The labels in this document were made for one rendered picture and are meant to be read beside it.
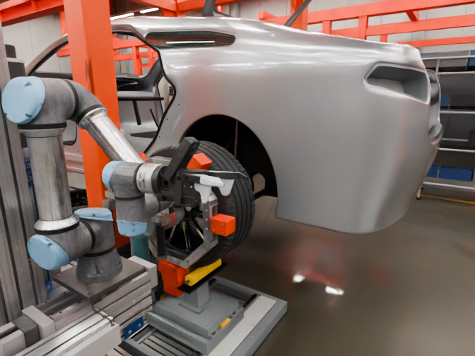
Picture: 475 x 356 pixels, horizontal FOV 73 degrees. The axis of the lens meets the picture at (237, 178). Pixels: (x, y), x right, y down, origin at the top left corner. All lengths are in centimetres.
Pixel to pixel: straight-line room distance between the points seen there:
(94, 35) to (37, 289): 124
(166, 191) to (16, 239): 60
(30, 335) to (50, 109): 65
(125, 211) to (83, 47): 121
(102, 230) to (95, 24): 116
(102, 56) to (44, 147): 103
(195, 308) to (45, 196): 122
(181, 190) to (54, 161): 40
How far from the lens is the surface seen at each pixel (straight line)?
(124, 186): 83
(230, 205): 148
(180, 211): 160
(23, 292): 131
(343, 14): 780
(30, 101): 95
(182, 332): 197
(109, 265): 119
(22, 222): 124
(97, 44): 193
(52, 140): 100
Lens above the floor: 141
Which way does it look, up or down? 14 degrees down
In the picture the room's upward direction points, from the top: straight up
